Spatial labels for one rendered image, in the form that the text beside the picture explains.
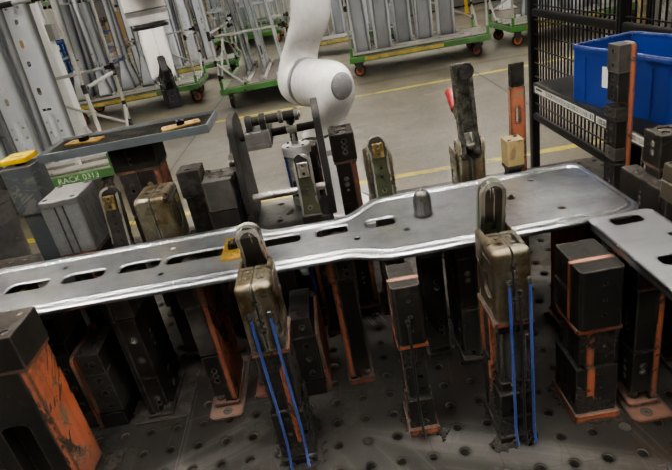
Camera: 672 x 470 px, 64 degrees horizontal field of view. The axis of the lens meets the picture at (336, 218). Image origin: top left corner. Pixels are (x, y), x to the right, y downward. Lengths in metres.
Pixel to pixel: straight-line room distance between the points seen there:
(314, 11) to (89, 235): 0.72
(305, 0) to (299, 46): 0.12
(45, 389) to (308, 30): 0.94
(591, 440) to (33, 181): 1.20
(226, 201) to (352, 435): 0.50
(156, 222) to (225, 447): 0.44
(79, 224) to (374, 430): 0.67
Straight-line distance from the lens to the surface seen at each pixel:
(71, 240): 1.18
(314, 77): 1.33
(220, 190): 1.10
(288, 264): 0.88
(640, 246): 0.85
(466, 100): 1.07
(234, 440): 1.04
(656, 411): 1.03
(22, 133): 5.34
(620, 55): 1.16
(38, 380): 0.96
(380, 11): 7.81
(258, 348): 0.80
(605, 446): 0.97
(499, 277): 0.75
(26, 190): 1.38
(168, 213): 1.09
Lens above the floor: 1.41
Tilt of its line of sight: 25 degrees down
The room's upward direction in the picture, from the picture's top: 11 degrees counter-clockwise
